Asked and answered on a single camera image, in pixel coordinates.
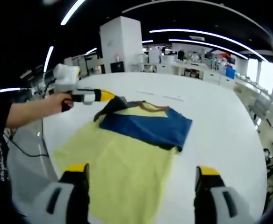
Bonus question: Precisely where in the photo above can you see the blue plastic crate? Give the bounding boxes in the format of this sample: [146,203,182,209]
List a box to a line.
[225,67,236,79]

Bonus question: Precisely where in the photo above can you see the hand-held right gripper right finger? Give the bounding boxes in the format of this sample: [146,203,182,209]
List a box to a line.
[194,165,251,224]

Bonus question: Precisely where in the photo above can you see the black cable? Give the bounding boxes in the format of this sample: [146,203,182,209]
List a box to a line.
[3,119,50,158]

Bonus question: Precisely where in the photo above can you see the yellow and blue garment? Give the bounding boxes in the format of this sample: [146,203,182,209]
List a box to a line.
[52,95,193,224]

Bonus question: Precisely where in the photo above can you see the white counter cabinets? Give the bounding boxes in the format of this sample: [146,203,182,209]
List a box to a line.
[171,61,235,87]

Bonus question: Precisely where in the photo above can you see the small black monitor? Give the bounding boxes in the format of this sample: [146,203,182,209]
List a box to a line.
[110,61,125,73]

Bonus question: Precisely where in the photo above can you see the ceiling light strips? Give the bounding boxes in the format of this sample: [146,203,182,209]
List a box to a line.
[0,0,266,93]

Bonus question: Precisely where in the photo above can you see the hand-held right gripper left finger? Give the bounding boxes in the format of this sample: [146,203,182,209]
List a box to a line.
[33,162,90,224]

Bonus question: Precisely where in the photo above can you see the white square pillar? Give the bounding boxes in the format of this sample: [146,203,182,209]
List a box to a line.
[100,15,143,73]

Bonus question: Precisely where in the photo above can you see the person's left hand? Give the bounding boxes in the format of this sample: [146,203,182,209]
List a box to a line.
[46,92,74,115]

